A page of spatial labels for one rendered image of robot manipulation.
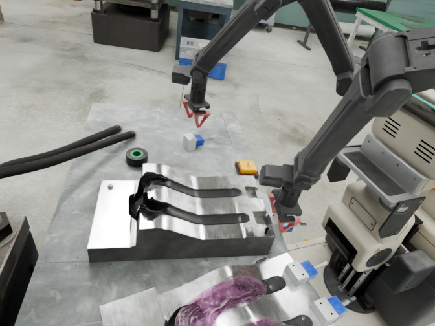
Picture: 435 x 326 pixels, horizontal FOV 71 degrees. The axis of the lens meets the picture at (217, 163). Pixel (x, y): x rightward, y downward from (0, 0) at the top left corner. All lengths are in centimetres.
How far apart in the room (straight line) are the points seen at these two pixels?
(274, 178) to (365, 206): 42
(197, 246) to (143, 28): 409
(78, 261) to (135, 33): 409
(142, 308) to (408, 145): 81
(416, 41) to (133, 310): 68
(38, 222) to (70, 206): 110
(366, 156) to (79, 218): 91
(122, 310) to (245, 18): 75
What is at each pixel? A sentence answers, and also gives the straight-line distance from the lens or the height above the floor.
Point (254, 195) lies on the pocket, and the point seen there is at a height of 86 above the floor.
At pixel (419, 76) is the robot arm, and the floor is 143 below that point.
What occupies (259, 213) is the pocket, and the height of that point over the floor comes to 88.
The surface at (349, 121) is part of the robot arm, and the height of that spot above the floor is 131.
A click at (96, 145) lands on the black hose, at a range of 117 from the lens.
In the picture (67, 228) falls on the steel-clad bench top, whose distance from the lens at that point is 100.
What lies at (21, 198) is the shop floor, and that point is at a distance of 234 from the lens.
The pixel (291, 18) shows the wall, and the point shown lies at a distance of 749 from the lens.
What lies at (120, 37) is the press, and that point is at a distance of 483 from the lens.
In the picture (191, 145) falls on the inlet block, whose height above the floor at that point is 83.
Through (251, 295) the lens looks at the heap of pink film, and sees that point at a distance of 76.
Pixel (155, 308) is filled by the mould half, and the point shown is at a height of 91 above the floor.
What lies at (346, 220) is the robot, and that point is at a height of 80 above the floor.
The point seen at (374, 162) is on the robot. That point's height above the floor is 104.
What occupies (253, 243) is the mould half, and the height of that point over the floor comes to 86.
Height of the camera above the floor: 155
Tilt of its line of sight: 37 degrees down
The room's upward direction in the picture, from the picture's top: 11 degrees clockwise
